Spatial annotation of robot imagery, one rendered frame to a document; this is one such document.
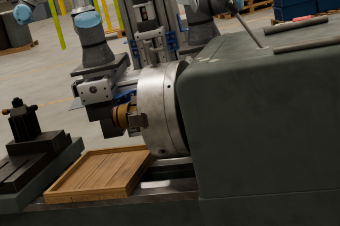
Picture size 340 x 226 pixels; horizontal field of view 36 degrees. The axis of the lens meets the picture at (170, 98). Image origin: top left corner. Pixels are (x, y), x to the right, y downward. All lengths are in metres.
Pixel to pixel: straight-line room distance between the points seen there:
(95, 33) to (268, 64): 1.14
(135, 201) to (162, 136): 0.25
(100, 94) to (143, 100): 0.69
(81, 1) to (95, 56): 0.29
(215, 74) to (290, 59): 0.20
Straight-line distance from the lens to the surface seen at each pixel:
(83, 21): 2.36
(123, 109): 1.75
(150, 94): 1.59
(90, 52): 2.37
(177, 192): 1.65
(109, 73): 2.35
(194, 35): 2.29
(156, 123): 1.58
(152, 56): 1.66
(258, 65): 1.40
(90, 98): 2.28
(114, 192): 1.71
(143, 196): 1.69
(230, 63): 1.42
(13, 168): 1.96
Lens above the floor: 1.57
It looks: 15 degrees down
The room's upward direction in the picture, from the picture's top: 13 degrees counter-clockwise
